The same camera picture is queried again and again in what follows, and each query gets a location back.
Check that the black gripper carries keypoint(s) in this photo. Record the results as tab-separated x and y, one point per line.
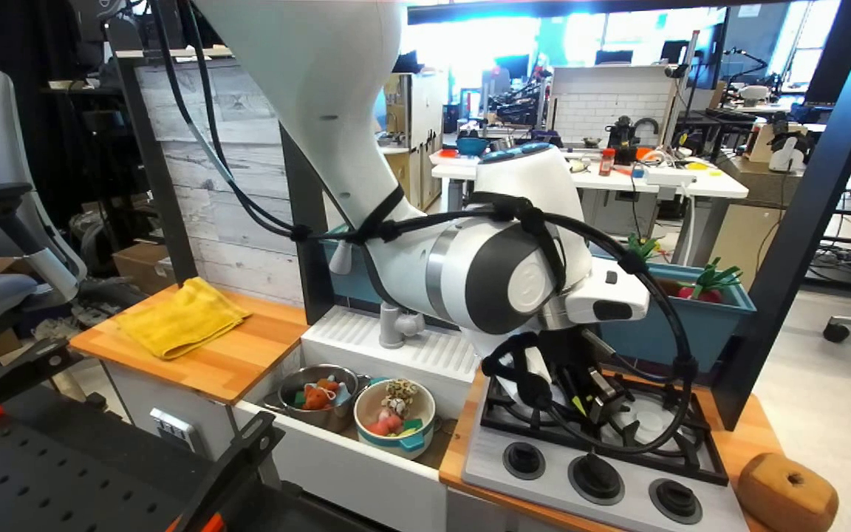
574	359

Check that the leopard print plush toy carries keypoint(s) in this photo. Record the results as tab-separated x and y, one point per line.
402	397

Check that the pink bunny plush toy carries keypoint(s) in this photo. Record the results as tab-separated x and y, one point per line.
386	424

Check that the blue and brown plush toy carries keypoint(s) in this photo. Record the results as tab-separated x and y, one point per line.
337	399

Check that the yellow towel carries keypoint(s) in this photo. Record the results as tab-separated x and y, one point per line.
178	313

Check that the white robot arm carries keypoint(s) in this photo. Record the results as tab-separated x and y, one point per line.
346	99

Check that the black stove knob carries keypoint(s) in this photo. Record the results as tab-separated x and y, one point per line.
677	501
524	461
599	476

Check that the grey toy stove black grates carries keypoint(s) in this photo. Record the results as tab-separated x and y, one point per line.
555	491

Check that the red radish toy green leaves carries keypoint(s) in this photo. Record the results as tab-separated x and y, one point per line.
639	245
711	282

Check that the teal pot cream inside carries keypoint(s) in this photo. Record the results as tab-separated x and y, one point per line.
420	443

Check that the brown wooden rock with hole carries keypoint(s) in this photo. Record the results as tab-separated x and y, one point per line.
785	491

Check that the white workshop table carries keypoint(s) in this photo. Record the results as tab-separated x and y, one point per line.
680	180

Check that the white sink basin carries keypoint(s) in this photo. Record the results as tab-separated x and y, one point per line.
346	473

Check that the empty teal planter box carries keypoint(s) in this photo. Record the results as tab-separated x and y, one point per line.
346	282

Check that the blue metal beam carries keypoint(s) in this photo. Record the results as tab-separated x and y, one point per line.
812	196

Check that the brown cardboard box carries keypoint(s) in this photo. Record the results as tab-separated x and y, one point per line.
142	266

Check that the whitewashed wood backsplash panel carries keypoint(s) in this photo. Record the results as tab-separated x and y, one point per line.
200	118

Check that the black perforated board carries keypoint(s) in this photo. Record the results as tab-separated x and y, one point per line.
52	483

